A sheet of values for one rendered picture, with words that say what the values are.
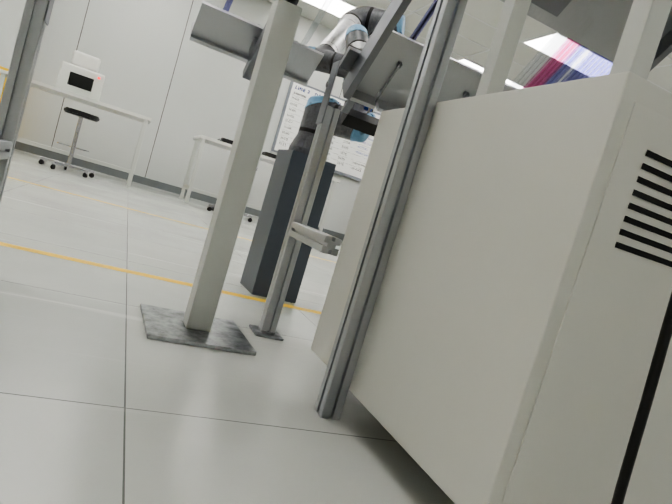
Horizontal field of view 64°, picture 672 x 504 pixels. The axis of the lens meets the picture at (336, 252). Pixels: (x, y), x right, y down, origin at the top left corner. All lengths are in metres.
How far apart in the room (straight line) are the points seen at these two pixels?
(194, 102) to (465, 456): 7.59
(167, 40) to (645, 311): 7.74
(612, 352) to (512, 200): 0.23
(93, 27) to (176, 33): 1.03
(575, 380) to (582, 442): 0.09
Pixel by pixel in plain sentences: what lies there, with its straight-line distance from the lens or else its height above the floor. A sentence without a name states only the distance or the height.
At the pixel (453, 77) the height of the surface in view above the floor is 0.82.
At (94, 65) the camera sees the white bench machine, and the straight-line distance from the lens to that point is 6.78.
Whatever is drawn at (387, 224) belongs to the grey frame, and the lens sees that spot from 0.99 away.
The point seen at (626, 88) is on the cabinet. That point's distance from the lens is 0.71.
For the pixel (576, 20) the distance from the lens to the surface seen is 1.58.
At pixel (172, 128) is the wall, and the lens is 8.05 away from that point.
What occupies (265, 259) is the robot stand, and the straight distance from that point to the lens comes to 2.00.
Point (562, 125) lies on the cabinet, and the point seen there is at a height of 0.56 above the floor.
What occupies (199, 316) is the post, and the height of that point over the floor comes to 0.04.
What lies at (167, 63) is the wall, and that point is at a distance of 8.13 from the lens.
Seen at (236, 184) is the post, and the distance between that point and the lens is 1.30.
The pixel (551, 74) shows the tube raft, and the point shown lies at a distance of 1.67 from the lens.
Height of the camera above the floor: 0.37
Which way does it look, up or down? 4 degrees down
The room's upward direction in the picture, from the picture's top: 17 degrees clockwise
